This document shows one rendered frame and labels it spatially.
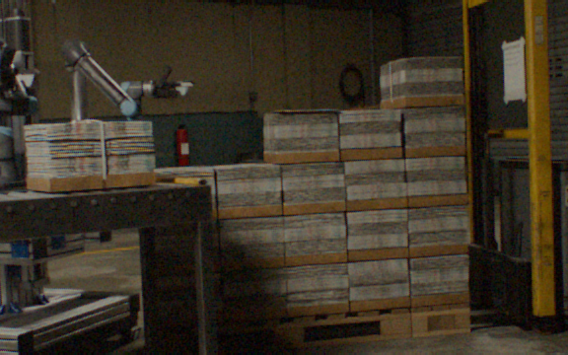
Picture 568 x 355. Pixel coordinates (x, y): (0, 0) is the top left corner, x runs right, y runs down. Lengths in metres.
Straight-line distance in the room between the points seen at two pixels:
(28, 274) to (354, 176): 1.52
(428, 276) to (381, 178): 0.51
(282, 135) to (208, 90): 7.48
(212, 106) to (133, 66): 1.23
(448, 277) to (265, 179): 0.97
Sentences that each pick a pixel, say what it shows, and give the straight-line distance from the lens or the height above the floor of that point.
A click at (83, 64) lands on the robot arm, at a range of 3.86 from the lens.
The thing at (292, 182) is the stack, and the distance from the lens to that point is 3.57.
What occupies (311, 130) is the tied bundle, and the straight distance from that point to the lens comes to 3.58.
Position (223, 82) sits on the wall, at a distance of 11.12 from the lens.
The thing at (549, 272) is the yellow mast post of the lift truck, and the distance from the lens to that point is 3.82.
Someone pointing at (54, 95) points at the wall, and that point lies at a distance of 10.22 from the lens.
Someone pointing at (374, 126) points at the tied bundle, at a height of 0.98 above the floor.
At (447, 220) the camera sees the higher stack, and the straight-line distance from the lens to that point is 3.78.
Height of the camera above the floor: 0.96
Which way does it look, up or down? 3 degrees down
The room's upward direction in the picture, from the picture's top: 2 degrees counter-clockwise
